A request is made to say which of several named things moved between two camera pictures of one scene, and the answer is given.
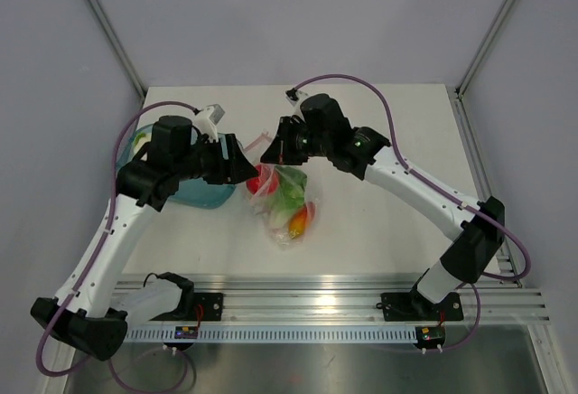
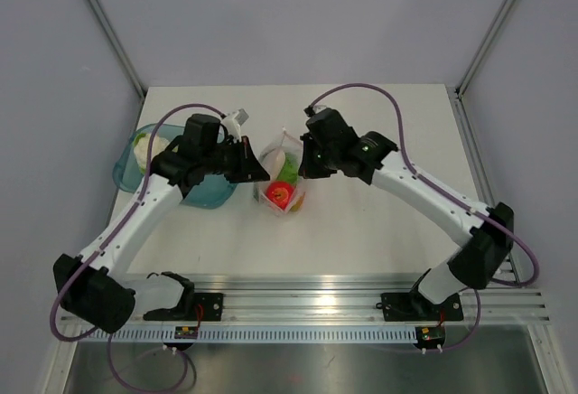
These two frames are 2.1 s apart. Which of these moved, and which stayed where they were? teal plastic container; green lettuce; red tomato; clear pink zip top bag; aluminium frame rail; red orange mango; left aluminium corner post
Moved: red orange mango; red tomato; clear pink zip top bag; green lettuce
Stayed: aluminium frame rail; left aluminium corner post; teal plastic container
